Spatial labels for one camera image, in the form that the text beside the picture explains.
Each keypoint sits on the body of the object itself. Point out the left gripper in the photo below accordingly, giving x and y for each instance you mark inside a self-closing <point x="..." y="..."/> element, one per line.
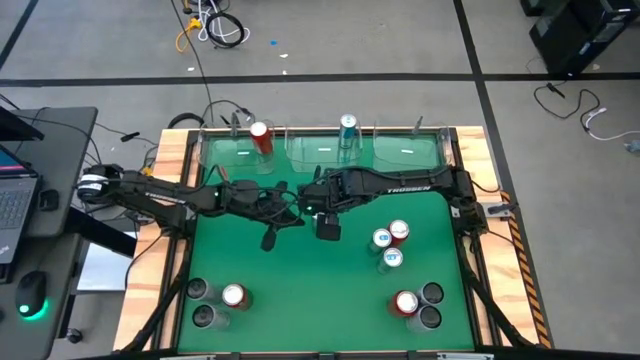
<point x="272" y="205"/>

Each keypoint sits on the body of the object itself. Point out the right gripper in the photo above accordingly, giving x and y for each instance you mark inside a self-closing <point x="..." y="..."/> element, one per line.
<point x="322" y="197"/>

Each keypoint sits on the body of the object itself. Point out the red soda can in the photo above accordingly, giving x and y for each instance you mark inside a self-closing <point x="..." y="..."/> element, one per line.
<point x="260" y="137"/>
<point x="406" y="302"/>
<point x="233" y="295"/>
<point x="399" y="230"/>

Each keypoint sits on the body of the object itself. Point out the white soda can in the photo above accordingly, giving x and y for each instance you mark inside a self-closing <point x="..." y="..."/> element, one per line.
<point x="203" y="316"/>
<point x="197" y="288"/>
<point x="431" y="293"/>
<point x="429" y="316"/>

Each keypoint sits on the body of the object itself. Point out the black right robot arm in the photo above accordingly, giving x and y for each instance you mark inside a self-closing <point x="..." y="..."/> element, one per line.
<point x="407" y="187"/>

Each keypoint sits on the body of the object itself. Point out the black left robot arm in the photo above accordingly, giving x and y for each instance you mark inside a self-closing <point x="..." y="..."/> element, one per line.
<point x="165" y="196"/>

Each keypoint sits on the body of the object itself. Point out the clear plastic bin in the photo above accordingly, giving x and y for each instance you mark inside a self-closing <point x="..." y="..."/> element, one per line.
<point x="310" y="160"/>
<point x="225" y="161"/>
<point x="395" y="155"/>

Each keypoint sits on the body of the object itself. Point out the green table mat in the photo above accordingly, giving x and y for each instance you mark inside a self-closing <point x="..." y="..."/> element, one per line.
<point x="320" y="300"/>

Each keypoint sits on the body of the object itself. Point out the white board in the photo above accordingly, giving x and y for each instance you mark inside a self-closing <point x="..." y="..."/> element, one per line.
<point x="102" y="270"/>

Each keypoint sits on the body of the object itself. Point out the yellow black hazard tape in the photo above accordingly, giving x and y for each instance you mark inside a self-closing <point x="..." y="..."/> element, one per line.
<point x="528" y="285"/>

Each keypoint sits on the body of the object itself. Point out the black office desk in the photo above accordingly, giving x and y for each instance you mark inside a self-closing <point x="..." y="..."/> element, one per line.
<point x="65" y="150"/>

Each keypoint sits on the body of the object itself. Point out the black adapter box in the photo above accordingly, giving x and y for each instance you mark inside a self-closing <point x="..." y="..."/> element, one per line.
<point x="48" y="200"/>

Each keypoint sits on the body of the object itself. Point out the black desk caster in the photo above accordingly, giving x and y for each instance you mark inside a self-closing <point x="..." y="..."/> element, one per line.
<point x="74" y="336"/>

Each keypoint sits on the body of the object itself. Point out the black computer mouse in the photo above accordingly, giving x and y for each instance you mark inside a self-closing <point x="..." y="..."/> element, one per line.
<point x="31" y="294"/>

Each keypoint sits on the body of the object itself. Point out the black laptop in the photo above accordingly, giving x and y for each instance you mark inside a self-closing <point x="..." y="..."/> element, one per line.
<point x="15" y="210"/>

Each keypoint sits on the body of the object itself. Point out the black monitor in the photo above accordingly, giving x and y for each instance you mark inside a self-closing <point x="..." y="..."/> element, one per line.
<point x="17" y="129"/>

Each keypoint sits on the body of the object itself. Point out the black computer tower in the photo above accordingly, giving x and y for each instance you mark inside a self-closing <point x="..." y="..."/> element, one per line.
<point x="570" y="35"/>

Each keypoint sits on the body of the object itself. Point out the grey metal post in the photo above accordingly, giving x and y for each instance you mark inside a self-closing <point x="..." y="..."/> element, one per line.
<point x="234" y="125"/>
<point x="418" y="125"/>

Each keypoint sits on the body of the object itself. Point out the black metal rig frame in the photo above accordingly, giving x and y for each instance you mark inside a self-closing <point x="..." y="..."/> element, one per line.
<point x="280" y="357"/>

